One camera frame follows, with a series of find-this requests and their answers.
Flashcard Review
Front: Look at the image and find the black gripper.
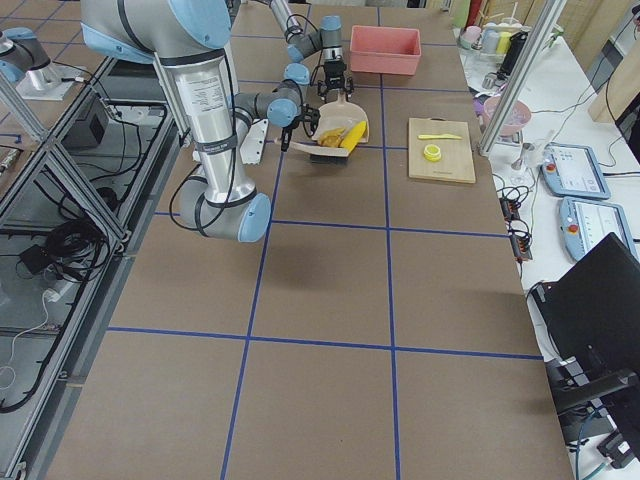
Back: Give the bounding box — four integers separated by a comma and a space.
280, 104, 321, 151
317, 58, 354, 97

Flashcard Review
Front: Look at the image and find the wooden cutting board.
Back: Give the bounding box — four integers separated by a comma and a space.
408, 118, 476, 184

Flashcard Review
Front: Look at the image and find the pink bowl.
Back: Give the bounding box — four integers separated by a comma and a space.
481, 95, 532, 136

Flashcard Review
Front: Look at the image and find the upper teach pendant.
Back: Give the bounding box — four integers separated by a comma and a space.
540, 142, 611, 200

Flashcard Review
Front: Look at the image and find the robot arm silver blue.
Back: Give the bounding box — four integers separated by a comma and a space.
81, 1, 310, 242
261, 0, 354, 101

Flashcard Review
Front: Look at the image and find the teach pendant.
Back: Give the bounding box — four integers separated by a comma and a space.
540, 142, 611, 200
559, 197, 638, 261

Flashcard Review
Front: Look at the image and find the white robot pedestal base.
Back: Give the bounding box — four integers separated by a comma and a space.
240, 119, 269, 165

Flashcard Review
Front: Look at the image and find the yellow toy corn cob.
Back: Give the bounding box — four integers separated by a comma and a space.
340, 120, 368, 152

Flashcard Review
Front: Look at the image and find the pink plastic bin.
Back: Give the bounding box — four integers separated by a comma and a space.
349, 25, 422, 76

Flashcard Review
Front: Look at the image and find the black monitor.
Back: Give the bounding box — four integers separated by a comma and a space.
532, 233, 639, 379

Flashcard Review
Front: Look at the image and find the black bottle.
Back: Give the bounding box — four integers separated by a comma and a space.
497, 31, 529, 79

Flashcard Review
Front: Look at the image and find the brown toy potato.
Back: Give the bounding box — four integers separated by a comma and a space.
317, 129, 344, 148

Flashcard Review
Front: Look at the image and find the beige plastic dustpan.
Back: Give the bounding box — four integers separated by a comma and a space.
312, 91, 369, 141

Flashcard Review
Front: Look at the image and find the yellow plastic knife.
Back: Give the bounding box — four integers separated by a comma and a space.
417, 133, 463, 141

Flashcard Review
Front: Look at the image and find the lower teach pendant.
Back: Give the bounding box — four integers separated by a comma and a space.
559, 197, 638, 261

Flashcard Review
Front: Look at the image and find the tan toy ginger root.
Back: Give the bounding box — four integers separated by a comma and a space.
318, 127, 348, 143

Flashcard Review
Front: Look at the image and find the aluminium frame post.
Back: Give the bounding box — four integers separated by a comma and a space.
477, 0, 567, 157

